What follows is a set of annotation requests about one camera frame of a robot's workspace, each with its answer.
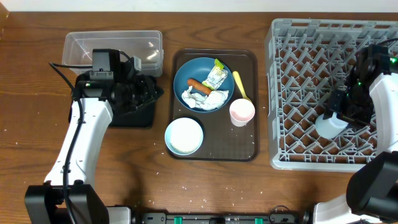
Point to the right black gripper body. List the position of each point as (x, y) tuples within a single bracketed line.
[(342, 109)]

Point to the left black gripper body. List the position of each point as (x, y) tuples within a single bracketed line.
[(149, 93)]

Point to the light blue plastic cup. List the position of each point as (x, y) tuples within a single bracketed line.
[(331, 127)]

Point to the light blue bowl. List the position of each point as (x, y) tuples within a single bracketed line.
[(183, 136)]

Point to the yellow plastic spoon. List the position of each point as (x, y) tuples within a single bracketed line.
[(240, 86)]

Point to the pink plastic cup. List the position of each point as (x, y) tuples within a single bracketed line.
[(241, 111)]

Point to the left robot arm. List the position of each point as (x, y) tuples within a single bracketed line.
[(68, 192)]

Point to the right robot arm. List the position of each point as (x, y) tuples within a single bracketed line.
[(371, 89)]

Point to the grey dishwasher rack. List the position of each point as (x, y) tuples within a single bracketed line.
[(306, 59)]

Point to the black rectangular tray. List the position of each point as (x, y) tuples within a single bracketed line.
[(136, 119)]

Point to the clear plastic bin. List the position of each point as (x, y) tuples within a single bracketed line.
[(144, 44)]

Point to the orange carrot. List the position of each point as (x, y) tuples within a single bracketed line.
[(198, 86)]

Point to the dark blue plate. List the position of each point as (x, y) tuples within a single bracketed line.
[(198, 69)]

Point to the crumpled white tissue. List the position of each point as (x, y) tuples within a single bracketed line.
[(207, 103)]

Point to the silver green snack wrapper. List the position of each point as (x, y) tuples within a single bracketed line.
[(216, 76)]

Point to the brown serving tray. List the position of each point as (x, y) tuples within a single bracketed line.
[(222, 140)]

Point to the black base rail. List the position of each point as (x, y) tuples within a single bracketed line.
[(201, 218)]

